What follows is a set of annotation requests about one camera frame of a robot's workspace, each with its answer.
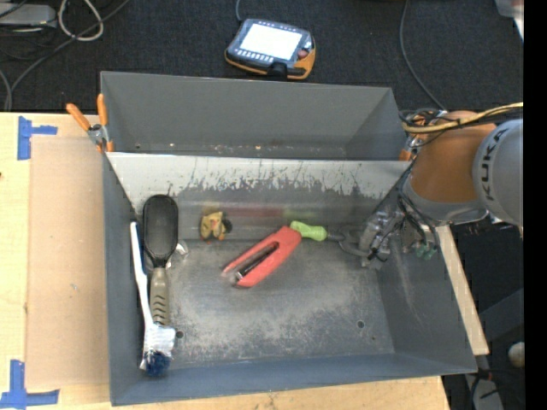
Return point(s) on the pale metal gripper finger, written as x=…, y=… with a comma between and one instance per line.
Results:
x=351, y=229
x=351, y=251

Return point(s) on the red utility knife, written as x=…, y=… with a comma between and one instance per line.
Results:
x=273, y=248

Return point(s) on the grey metal bin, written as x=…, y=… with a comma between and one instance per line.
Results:
x=278, y=306

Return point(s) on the yellow toy animal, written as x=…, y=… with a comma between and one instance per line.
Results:
x=212, y=225

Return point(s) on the white brush with blue bristles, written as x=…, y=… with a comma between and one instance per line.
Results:
x=159, y=342

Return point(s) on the brown cardboard board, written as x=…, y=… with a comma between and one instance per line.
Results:
x=64, y=263

